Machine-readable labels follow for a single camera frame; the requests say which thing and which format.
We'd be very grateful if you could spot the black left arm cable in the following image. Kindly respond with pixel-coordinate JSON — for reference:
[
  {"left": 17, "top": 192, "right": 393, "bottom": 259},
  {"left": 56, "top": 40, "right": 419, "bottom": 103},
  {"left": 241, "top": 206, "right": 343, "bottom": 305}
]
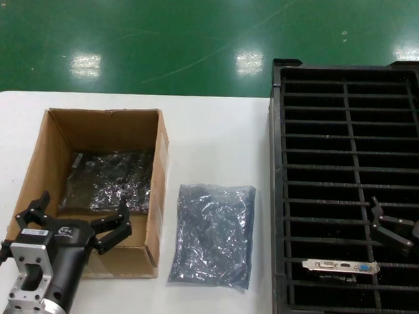
[{"left": 0, "top": 239, "right": 12, "bottom": 276}]

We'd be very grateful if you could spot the black slotted plastic container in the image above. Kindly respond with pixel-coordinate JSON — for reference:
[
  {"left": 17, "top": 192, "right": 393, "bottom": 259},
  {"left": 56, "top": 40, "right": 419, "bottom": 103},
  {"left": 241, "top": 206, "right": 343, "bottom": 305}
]
[{"left": 266, "top": 52, "right": 419, "bottom": 314}]

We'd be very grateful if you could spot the antistatic bag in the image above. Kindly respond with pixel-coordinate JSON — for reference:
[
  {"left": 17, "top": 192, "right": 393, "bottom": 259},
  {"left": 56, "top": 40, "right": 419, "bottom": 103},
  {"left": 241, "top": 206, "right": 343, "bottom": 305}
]
[
  {"left": 56, "top": 149, "right": 154, "bottom": 219},
  {"left": 164, "top": 181, "right": 260, "bottom": 296}
]

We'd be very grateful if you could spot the graphics card with metal bracket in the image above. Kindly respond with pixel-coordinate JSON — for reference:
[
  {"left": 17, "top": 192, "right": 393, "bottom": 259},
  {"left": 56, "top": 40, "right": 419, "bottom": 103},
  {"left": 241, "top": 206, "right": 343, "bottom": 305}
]
[{"left": 301, "top": 255, "right": 382, "bottom": 286}]

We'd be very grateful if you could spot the flat empty antistatic bag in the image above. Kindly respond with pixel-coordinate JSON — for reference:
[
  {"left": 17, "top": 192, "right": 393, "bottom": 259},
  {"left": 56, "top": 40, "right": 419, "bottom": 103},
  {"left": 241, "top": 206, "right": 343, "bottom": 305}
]
[{"left": 164, "top": 181, "right": 260, "bottom": 296}]

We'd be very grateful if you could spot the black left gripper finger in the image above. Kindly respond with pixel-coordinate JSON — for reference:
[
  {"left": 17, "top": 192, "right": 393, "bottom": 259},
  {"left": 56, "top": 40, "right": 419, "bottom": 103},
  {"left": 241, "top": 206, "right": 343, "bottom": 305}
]
[
  {"left": 13, "top": 190, "right": 53, "bottom": 236},
  {"left": 89, "top": 196, "right": 133, "bottom": 255}
]

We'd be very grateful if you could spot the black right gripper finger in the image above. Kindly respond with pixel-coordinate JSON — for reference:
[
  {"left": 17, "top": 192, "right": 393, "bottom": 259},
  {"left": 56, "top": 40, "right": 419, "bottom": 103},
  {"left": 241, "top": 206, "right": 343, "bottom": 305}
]
[{"left": 371, "top": 195, "right": 415, "bottom": 254}]

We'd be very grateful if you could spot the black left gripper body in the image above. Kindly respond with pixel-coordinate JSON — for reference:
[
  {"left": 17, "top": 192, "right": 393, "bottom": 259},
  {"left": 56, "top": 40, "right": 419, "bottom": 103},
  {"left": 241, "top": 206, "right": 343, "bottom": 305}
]
[{"left": 43, "top": 218, "right": 98, "bottom": 310}]

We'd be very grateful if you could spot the brown cardboard box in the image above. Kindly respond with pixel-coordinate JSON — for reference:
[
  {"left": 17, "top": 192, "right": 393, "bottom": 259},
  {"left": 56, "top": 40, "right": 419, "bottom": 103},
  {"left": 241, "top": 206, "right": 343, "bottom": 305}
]
[{"left": 3, "top": 103, "right": 174, "bottom": 284}]

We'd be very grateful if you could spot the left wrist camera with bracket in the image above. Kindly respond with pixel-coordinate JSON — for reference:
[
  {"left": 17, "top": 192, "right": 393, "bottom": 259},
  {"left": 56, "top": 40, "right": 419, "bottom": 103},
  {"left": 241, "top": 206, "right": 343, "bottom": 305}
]
[{"left": 3, "top": 227, "right": 57, "bottom": 306}]

